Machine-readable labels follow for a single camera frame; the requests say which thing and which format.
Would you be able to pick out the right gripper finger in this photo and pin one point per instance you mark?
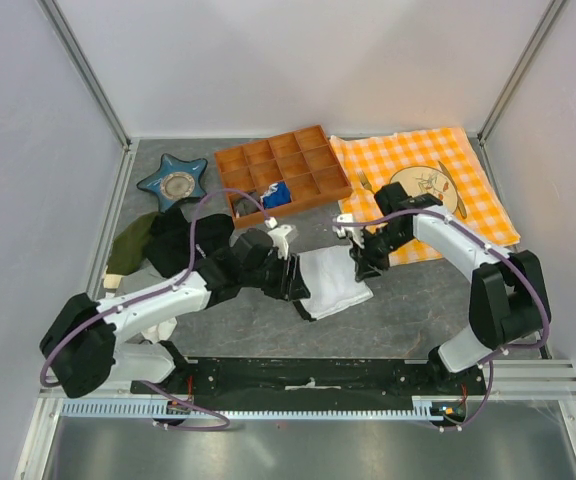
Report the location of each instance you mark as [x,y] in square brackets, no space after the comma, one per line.
[365,270]
[361,252]

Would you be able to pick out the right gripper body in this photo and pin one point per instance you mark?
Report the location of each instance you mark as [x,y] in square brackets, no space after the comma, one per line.
[382,243]

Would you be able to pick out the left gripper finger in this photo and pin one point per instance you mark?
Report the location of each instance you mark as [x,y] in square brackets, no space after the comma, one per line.
[293,274]
[297,291]

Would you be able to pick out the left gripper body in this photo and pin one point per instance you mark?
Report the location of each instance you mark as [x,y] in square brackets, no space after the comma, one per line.
[271,275]

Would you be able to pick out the white underwear black trim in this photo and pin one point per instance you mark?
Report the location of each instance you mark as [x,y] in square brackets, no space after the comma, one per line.
[329,275]

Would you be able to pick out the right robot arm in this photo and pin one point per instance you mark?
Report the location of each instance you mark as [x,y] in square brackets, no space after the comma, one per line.
[507,301]

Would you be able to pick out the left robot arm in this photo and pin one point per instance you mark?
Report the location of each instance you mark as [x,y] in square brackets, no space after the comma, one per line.
[88,342]

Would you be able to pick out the grey rolled underwear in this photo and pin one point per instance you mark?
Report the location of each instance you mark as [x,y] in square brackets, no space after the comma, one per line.
[243,206]

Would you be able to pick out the blue rolled underwear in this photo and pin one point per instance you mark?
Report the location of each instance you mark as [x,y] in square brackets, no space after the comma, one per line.
[276,195]

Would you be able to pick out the olive green underwear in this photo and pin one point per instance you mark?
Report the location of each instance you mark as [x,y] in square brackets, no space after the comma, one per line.
[126,253]

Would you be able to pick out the gold fork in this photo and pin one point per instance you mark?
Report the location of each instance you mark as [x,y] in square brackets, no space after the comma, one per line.
[364,181]

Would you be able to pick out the beige floral plate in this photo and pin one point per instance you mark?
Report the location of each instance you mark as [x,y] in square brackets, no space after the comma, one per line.
[418,180]

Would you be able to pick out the orange checkered cloth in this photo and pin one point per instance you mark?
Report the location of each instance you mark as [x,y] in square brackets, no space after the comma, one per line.
[447,149]

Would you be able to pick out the wooden divided tray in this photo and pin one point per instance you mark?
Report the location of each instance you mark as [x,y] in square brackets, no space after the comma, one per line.
[301,159]

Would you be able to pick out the blue star-shaped dish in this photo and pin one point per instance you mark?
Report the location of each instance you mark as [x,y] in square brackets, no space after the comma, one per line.
[175,181]

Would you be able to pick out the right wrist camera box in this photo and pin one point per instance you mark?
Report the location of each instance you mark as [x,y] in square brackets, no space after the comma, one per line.
[345,227]

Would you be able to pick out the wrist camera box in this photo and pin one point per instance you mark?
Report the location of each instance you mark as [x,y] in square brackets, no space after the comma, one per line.
[345,227]
[282,236]

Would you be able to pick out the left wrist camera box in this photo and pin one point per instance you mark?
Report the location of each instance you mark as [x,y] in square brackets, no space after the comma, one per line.
[282,236]

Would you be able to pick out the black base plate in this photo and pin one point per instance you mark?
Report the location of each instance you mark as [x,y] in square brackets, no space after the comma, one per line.
[302,385]

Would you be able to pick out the grey cable duct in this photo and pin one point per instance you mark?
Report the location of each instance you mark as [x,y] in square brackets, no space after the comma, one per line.
[161,409]

